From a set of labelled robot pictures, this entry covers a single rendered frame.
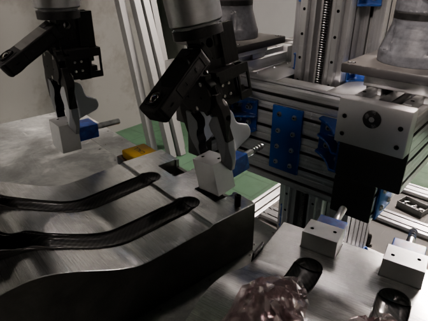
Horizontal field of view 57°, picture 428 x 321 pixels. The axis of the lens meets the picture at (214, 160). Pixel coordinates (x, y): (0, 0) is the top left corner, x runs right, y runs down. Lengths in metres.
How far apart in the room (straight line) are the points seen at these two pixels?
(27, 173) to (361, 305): 0.74
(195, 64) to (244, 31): 0.57
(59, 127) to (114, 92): 2.47
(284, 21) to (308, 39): 2.45
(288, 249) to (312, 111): 0.47
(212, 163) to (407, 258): 0.29
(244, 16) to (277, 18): 2.48
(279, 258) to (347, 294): 0.10
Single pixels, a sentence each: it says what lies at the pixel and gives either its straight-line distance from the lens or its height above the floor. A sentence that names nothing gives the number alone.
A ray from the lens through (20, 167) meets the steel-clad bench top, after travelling 1.01.
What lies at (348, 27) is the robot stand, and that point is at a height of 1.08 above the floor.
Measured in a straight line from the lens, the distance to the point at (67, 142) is 0.77.
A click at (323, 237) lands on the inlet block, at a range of 0.57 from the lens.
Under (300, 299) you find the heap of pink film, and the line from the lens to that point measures 0.47.
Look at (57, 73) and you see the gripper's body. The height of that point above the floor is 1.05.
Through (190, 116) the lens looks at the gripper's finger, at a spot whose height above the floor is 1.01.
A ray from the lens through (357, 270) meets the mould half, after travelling 0.57.
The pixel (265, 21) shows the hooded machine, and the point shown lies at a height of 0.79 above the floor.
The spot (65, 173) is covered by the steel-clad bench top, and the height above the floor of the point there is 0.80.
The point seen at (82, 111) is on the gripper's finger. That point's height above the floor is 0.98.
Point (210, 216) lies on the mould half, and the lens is 0.57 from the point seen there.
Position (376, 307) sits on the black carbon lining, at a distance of 0.53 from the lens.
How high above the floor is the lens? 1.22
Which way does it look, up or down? 26 degrees down
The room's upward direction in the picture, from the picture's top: straight up
